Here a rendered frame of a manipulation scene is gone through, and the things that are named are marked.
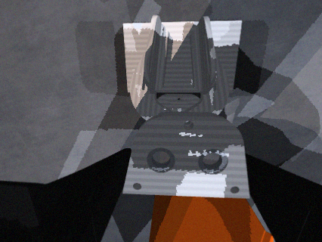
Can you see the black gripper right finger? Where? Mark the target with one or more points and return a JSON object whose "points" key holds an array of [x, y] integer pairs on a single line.
{"points": [[290, 205]]}

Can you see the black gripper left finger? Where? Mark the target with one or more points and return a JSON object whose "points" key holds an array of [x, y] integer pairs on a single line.
{"points": [[75, 208]]}

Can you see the white metal mounting plate with holes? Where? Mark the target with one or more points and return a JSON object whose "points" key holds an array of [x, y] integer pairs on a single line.
{"points": [[171, 101]]}

